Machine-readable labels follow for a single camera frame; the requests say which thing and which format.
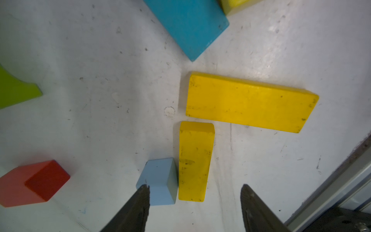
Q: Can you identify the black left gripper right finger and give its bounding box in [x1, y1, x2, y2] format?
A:
[240, 184, 289, 232]

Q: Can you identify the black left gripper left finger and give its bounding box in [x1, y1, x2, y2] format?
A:
[101, 184, 150, 232]

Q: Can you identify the yellow long block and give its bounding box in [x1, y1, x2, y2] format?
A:
[186, 72, 319, 133]
[178, 121, 215, 202]

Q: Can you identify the light blue small cube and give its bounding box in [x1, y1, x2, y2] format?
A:
[136, 158, 178, 206]

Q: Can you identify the red block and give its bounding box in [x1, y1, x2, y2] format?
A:
[1, 160, 71, 207]

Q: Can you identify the yellow long block upright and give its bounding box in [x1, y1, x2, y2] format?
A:
[186, 72, 319, 133]

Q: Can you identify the green arch block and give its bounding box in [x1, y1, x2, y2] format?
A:
[1, 66, 43, 109]

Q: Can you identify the teal long block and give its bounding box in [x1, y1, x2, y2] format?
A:
[145, 0, 230, 62]

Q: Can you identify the yellow short block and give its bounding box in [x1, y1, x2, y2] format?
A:
[221, 0, 260, 15]

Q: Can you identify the aluminium rail frame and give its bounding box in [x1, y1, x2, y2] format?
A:
[285, 135, 371, 232]

